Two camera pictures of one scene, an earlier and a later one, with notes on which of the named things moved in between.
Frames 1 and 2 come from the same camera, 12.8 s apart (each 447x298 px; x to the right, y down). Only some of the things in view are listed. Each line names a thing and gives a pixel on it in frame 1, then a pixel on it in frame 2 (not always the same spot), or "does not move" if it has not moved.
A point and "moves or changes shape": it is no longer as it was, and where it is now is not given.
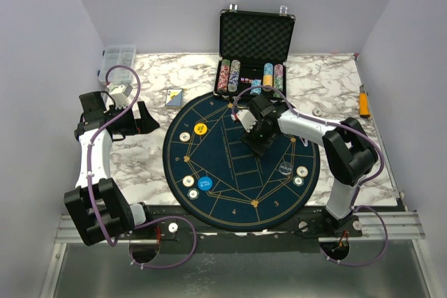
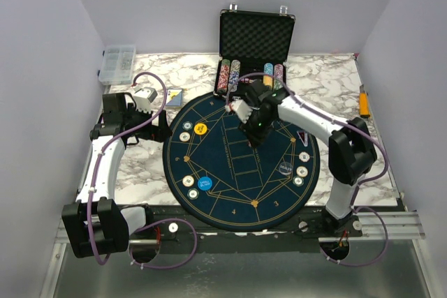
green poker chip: [298, 181] does not move
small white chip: [317, 112] moves or changes shape
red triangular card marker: [304, 141] does not move
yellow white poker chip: [302, 171] does not move
